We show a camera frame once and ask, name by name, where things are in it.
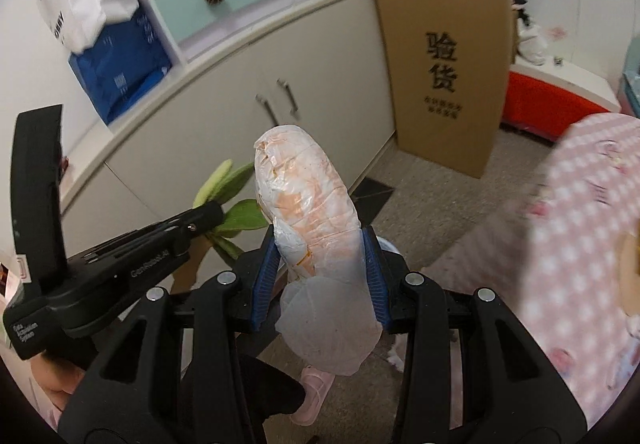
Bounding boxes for white trash bin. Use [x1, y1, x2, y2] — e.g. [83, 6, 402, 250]
[374, 235, 407, 270]

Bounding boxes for beige cabinet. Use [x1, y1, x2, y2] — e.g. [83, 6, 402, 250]
[60, 0, 398, 265]

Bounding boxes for large cardboard box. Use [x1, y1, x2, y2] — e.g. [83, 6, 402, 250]
[370, 0, 513, 180]

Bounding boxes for round cardboard piece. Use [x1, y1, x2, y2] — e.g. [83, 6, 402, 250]
[617, 229, 640, 320]

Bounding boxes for orange white plastic bag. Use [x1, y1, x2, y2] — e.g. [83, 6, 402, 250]
[252, 124, 383, 377]

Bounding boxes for person's left hand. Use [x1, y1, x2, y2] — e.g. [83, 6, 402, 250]
[30, 351, 88, 412]

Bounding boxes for red box white top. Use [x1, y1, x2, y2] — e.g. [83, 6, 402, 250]
[501, 61, 623, 142]

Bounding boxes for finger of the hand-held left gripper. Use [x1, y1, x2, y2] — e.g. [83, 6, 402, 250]
[145, 200, 225, 245]

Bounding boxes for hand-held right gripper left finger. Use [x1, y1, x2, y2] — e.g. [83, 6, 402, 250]
[59, 224, 282, 444]

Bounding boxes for pink checkered tablecloth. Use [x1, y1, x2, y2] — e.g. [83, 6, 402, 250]
[420, 113, 640, 430]

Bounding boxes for dark floor mat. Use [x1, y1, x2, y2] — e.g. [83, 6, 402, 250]
[352, 175, 395, 199]

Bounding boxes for blue bag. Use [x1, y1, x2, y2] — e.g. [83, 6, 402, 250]
[67, 6, 173, 127]

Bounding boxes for pink slipper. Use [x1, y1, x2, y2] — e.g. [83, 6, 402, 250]
[290, 365, 337, 426]

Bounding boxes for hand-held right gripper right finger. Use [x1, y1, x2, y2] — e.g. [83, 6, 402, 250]
[361, 225, 588, 444]

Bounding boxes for green leaves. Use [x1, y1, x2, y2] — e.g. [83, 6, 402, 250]
[192, 159, 271, 262]

